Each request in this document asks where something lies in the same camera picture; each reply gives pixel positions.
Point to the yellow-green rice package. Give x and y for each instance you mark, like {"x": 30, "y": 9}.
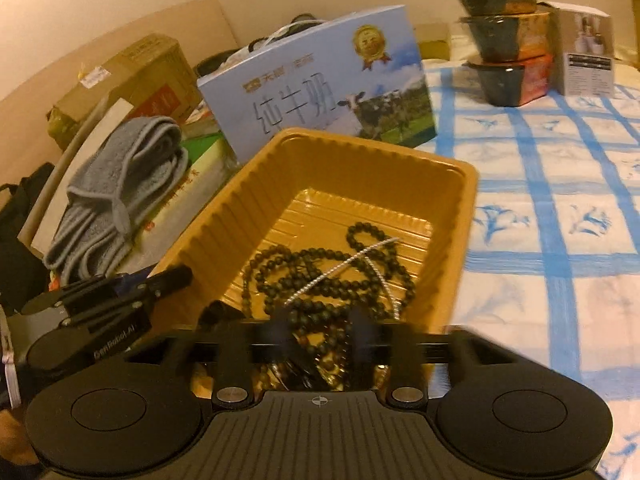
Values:
{"x": 200, "y": 170}

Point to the blue checked tablecloth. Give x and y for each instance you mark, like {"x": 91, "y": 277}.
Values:
{"x": 550, "y": 235}

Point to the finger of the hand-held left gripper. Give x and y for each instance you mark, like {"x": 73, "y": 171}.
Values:
{"x": 95, "y": 300}
{"x": 170, "y": 280}

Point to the black bag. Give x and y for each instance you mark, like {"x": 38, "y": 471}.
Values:
{"x": 20, "y": 240}

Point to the grey folded towel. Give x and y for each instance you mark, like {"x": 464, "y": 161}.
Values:
{"x": 110, "y": 185}

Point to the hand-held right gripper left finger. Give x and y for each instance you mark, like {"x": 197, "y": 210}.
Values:
{"x": 280, "y": 337}

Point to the brown cardboard box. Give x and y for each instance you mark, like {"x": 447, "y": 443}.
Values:
{"x": 125, "y": 75}

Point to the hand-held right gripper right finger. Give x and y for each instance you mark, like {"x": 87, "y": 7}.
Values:
{"x": 361, "y": 337}

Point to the flat tan box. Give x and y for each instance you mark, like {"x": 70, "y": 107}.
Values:
{"x": 432, "y": 40}

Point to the yellow plastic tray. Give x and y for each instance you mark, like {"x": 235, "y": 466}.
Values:
{"x": 350, "y": 170}

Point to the small white product box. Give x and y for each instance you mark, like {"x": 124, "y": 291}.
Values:
{"x": 585, "y": 50}

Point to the light blue cow-print milk carton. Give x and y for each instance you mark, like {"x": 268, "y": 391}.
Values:
{"x": 300, "y": 70}

